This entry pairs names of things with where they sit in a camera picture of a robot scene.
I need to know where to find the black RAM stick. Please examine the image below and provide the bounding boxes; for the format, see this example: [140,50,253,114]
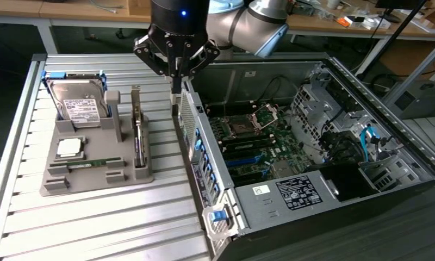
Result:
[221,138,273,153]

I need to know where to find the black graphics card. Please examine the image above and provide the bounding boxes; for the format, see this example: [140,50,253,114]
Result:
[129,85,149,169]

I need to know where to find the green RAM stick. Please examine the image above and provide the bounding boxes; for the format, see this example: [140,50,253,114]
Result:
[49,159,123,169]

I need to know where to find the CPU socket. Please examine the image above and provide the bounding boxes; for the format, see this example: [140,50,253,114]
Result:
[227,115,261,137]

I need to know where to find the silver disk bay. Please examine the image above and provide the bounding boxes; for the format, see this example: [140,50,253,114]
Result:
[358,156,412,198]

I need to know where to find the silver chipset heatsink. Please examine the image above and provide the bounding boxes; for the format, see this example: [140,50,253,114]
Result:
[273,160,299,177]

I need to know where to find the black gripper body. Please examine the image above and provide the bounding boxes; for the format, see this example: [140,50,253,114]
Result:
[148,0,209,59]

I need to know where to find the grey network cable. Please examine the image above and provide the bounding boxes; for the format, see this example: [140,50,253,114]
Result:
[88,0,128,14]

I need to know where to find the small white box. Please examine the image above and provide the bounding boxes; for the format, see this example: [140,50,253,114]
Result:
[362,16,391,30]

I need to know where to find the hard disk in blue caddy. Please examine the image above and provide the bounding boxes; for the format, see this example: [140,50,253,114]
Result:
[41,69,112,129]

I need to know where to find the black monitor stand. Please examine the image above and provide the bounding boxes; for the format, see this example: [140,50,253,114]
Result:
[375,0,403,23]

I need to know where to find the small orange box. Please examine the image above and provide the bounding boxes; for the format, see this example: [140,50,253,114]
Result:
[338,15,356,28]

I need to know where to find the blue case latch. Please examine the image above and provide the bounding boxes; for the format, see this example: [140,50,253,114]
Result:
[208,209,228,224]

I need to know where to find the wooden desk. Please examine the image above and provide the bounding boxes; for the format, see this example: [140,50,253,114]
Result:
[0,0,152,55]
[285,0,435,42]

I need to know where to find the brown cardboard box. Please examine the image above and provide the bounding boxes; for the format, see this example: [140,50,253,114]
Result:
[127,0,153,16]

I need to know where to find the open PC case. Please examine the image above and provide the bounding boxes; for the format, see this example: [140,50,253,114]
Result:
[171,53,435,261]

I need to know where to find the black tripod pole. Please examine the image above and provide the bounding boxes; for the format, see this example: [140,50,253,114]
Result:
[354,0,430,81]

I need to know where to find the grey plastic parts rack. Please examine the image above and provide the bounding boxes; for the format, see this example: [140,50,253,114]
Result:
[38,89,155,197]

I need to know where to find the silver CPU chip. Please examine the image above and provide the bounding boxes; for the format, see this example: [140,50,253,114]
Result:
[56,138,86,159]

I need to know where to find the silver drive cage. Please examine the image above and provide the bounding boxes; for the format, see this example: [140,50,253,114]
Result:
[289,67,359,142]

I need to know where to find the black plastic duct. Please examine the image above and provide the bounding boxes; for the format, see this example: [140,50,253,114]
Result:
[307,162,380,202]

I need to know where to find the green motherboard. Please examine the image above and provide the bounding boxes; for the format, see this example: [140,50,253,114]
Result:
[205,103,312,186]

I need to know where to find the blue SATA wire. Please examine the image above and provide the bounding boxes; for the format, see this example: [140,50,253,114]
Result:
[359,124,380,164]

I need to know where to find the metal socket cover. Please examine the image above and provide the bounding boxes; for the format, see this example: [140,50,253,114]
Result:
[252,104,279,128]

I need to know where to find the silver power supply unit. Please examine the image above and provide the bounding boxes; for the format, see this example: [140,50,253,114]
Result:
[233,173,340,231]

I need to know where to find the blue expansion slot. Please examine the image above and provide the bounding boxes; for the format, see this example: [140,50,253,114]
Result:
[224,155,264,168]

